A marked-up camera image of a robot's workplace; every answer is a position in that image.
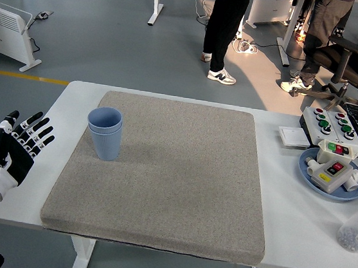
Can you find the white green-red button switch box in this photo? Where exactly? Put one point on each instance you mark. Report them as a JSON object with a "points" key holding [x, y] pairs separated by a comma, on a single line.
{"points": [[323, 155]]}

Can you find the white panel heater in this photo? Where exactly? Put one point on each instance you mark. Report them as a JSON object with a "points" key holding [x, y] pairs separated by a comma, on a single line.
{"points": [[271, 8], [6, 33]]}

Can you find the blue round plate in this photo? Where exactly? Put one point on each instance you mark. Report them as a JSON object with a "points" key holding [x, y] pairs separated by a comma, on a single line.
{"points": [[337, 195]]}

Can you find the person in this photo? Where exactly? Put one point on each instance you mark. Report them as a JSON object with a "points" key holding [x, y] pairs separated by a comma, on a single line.
{"points": [[323, 27], [224, 22]]}

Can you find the white wall switch plate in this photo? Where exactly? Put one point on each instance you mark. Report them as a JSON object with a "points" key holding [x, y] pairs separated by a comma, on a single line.
{"points": [[293, 135]]}

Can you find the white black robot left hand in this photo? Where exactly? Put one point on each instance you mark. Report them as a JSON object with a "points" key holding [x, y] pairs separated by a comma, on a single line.
{"points": [[17, 161]]}

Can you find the white push-button control box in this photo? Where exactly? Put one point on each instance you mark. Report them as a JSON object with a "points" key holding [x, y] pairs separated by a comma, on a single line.
{"points": [[321, 119], [342, 122]]}

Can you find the white desk leg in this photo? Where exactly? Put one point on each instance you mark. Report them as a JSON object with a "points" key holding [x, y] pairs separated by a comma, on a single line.
{"points": [[156, 8], [289, 30]]}

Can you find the grey-brown table mat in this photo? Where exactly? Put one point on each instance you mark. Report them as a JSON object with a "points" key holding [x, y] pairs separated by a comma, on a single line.
{"points": [[177, 172]]}

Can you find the grey red-button switch box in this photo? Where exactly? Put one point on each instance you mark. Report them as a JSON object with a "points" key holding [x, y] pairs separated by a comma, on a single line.
{"points": [[332, 182]]}

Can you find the blue ribbed plastic cup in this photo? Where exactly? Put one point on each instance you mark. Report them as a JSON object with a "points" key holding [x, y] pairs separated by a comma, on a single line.
{"points": [[103, 117], [104, 146]]}

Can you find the white table leg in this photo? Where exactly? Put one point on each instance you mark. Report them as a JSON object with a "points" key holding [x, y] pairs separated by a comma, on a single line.
{"points": [[82, 257]]}

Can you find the white pipe fitting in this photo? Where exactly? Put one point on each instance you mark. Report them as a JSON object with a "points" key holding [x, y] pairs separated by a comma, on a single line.
{"points": [[355, 180], [311, 167]]}

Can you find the clear bottle with red cap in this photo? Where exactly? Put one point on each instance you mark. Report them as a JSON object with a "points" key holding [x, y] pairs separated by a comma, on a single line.
{"points": [[357, 228]]}

